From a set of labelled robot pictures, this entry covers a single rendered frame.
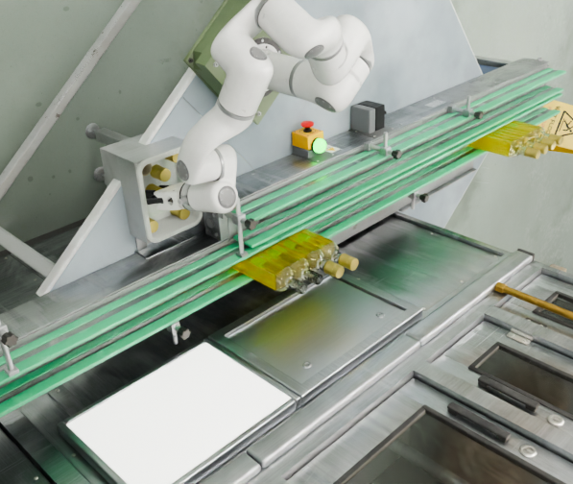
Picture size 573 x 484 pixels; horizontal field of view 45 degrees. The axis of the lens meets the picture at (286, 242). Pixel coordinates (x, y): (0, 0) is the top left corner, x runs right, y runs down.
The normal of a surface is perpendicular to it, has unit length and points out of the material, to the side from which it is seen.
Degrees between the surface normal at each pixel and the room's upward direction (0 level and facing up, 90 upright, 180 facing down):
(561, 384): 90
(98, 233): 0
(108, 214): 0
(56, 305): 90
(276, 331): 90
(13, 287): 90
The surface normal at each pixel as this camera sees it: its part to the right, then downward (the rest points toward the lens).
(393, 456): -0.04, -0.87
